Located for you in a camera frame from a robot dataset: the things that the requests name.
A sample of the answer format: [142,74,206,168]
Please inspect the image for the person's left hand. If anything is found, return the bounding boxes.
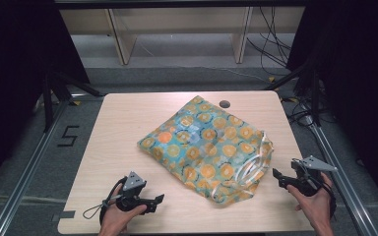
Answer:
[98,183,149,232]

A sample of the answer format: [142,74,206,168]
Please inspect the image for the black cord loop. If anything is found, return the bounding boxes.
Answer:
[82,176,128,221]

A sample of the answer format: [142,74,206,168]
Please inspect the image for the person's right hand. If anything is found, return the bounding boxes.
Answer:
[285,171,335,228]

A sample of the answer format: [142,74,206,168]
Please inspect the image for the black hanging cables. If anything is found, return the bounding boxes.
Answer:
[245,6,293,77]

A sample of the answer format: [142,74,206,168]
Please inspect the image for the black metal stand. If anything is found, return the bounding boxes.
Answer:
[263,60,323,128]
[41,69,103,133]

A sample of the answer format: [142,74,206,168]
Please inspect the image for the black floor cables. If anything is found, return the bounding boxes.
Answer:
[280,92,334,130]

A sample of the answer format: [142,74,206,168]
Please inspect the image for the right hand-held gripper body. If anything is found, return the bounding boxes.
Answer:
[289,154,339,198]

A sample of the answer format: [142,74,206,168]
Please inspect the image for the black curtain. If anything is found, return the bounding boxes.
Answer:
[0,0,92,196]
[285,0,378,215]

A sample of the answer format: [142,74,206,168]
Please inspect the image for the aluminium floor rail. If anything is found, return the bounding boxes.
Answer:
[303,112,378,236]
[0,96,72,236]

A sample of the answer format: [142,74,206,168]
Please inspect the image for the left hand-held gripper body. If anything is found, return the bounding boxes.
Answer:
[114,170,153,213]

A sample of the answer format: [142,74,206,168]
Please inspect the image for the teal orange-print drawstring bag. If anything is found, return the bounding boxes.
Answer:
[137,94,275,206]

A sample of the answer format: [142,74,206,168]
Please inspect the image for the grey tape strip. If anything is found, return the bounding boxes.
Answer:
[51,209,77,223]

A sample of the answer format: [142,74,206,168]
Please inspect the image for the black strap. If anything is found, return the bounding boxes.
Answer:
[323,181,339,221]

